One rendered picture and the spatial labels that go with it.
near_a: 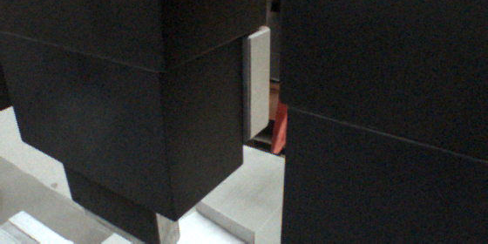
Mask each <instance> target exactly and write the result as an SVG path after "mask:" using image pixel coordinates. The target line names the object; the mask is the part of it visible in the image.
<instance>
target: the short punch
mask: <svg viewBox="0 0 488 244"><path fill-rule="evenodd" d="M63 167H64V172H65V176H66V178H67V183H68V186H69V189H70V192H71V199H72V200H73V201H74V202H76V203H77V204H79V205H80V206H82V207H83V208H84V210H85V216H86V217H88V218H90V219H91V220H94V221H96V222H97V223H99V224H101V225H102V226H103V227H106V228H108V229H109V230H111V231H112V232H114V233H115V234H117V235H119V236H121V237H122V238H123V239H125V240H128V241H130V242H131V243H133V244H177V243H178V242H179V239H180V221H179V220H177V221H176V222H173V221H171V220H169V219H168V218H166V217H164V216H162V215H160V214H159V213H155V212H154V211H152V210H151V209H149V208H147V207H144V206H141V205H140V204H137V203H135V202H133V201H132V200H129V199H127V198H126V197H124V196H122V195H120V194H118V193H116V192H114V191H113V190H111V189H109V188H107V187H105V186H103V185H101V184H99V183H98V182H96V181H94V180H92V179H90V178H89V177H87V176H85V175H83V174H82V173H78V172H76V171H74V170H73V169H71V168H69V167H68V166H66V165H64V164H63Z"/></svg>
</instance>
